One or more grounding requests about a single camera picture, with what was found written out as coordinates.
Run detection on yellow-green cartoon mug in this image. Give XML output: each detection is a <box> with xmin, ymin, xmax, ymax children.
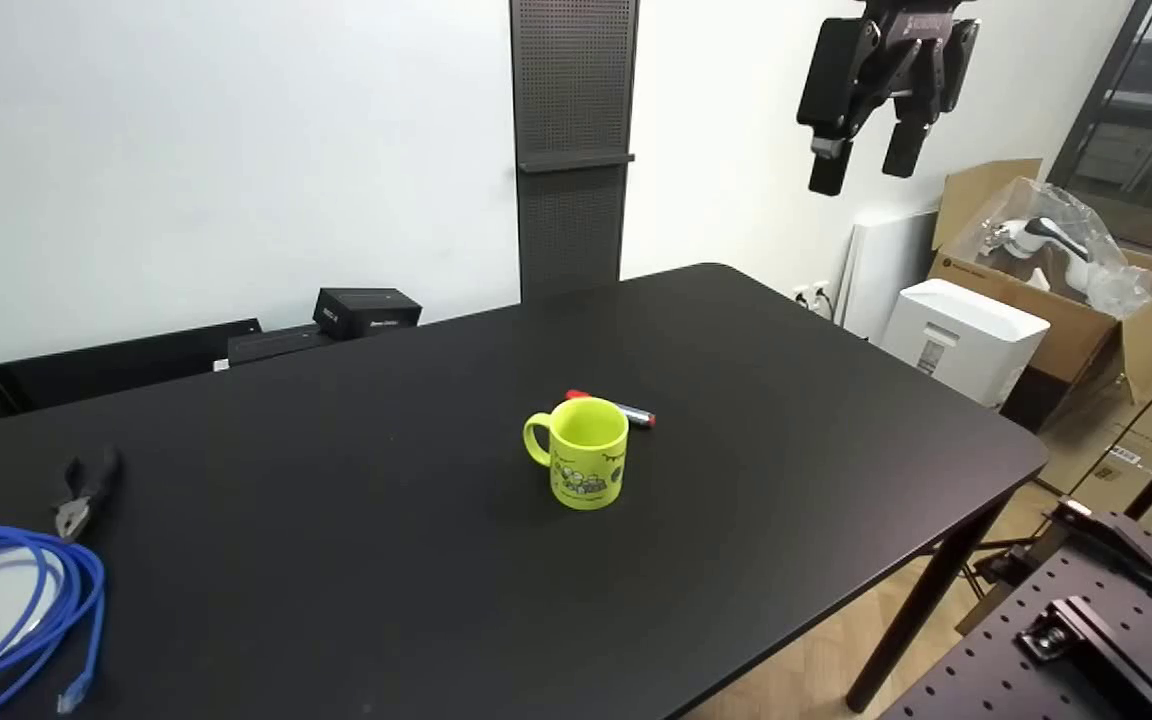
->
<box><xmin>521</xmin><ymin>396</ymin><xmax>629</xmax><ymax>512</ymax></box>

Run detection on orange and grey marker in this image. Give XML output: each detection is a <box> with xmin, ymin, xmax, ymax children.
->
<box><xmin>563</xmin><ymin>387</ymin><xmax>657</xmax><ymax>427</ymax></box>

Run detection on blue coiled cable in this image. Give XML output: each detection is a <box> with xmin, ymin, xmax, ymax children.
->
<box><xmin>0</xmin><ymin>518</ymin><xmax>111</xmax><ymax>720</ymax></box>

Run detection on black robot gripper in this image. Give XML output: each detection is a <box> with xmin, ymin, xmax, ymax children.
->
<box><xmin>797</xmin><ymin>0</ymin><xmax>981</xmax><ymax>196</ymax></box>

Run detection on small black box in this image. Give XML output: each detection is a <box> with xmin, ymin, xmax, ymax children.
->
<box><xmin>313</xmin><ymin>287</ymin><xmax>421</xmax><ymax>341</ymax></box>

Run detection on black table leg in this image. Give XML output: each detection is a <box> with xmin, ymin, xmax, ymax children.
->
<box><xmin>843</xmin><ymin>499</ymin><xmax>1006</xmax><ymax>711</ymax></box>

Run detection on dark grey wall pillar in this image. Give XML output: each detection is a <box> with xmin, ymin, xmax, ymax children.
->
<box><xmin>507</xmin><ymin>0</ymin><xmax>640</xmax><ymax>299</ymax></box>

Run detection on cardboard box with plastic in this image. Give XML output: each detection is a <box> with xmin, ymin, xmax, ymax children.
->
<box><xmin>933</xmin><ymin>160</ymin><xmax>1152</xmax><ymax>399</ymax></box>

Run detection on black pliers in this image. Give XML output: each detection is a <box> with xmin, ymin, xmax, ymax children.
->
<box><xmin>54</xmin><ymin>447</ymin><xmax>124</xmax><ymax>539</ymax></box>

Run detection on white flat panel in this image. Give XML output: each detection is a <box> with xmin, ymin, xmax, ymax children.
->
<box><xmin>835</xmin><ymin>213</ymin><xmax>935</xmax><ymax>341</ymax></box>

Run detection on white appliance box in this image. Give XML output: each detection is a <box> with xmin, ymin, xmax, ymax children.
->
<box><xmin>879</xmin><ymin>280</ymin><xmax>1048</xmax><ymax>407</ymax></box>

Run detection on black monitor panel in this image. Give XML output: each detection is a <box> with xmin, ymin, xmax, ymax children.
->
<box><xmin>0</xmin><ymin>320</ymin><xmax>324</xmax><ymax>418</ymax></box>

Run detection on black perforated breadboard plate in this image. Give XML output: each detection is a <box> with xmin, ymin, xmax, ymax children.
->
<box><xmin>879</xmin><ymin>499</ymin><xmax>1152</xmax><ymax>720</ymax></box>

